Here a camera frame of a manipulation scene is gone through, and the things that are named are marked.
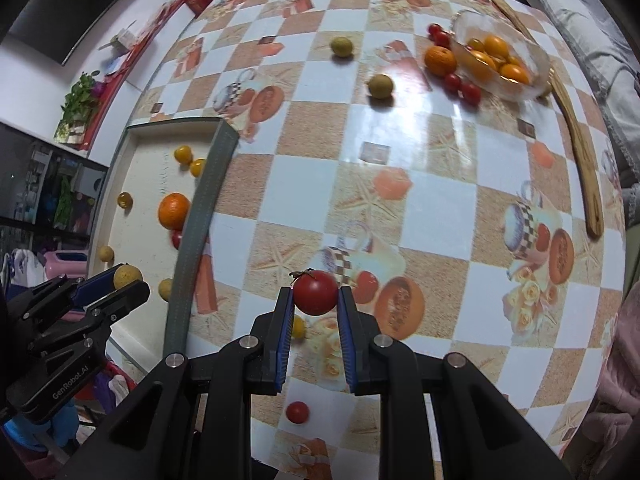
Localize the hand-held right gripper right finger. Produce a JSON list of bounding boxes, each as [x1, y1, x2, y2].
[[336, 284, 576, 480]]

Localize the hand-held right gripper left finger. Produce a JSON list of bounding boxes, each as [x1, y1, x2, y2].
[[55, 285, 297, 480]]

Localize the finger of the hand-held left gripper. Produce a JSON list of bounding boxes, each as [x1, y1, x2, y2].
[[82, 280, 152, 328], [67, 262, 130, 308]]

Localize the white tray grey rim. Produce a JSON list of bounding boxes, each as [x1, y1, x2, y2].
[[87, 117, 240, 361]]

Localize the pink plastic container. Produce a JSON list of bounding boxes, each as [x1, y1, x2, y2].
[[44, 250, 91, 281]]

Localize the blue plastic object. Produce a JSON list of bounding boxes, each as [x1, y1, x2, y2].
[[0, 410, 81, 466]]

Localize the dark glass cabinet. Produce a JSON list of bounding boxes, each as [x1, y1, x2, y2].
[[0, 122, 111, 241]]

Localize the checkered printed tablecloth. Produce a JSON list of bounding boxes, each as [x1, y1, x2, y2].
[[120, 0, 631, 480]]

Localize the green potted plant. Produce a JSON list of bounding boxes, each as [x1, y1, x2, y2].
[[54, 71, 103, 146]]

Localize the small white box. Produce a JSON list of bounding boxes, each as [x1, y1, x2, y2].
[[100, 20, 141, 53]]

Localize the pink fleece cloth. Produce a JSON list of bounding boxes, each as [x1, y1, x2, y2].
[[565, 280, 640, 480]]

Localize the black screen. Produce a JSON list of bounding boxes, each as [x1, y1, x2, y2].
[[0, 0, 201, 66]]

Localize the wooden spatula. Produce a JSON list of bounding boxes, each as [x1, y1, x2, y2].
[[487, 0, 605, 238]]

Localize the glass bowl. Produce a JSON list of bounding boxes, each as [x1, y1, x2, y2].
[[450, 10, 551, 103]]

